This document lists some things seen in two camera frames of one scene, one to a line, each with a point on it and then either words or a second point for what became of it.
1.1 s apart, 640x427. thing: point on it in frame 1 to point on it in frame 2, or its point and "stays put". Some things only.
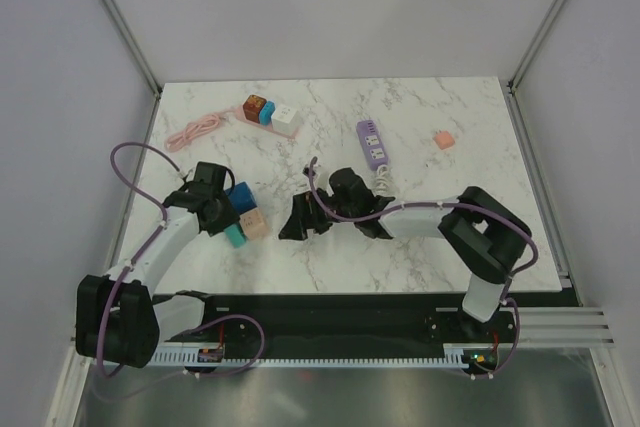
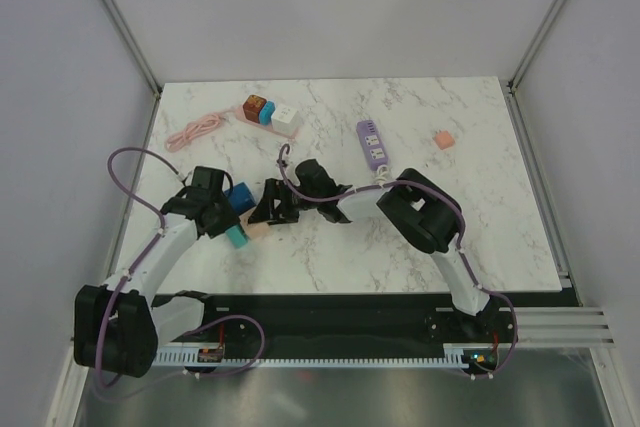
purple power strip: (372, 144) stays put
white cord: (384, 183) stays put
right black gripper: (304, 216) to (265, 211)
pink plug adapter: (443, 139) stays put
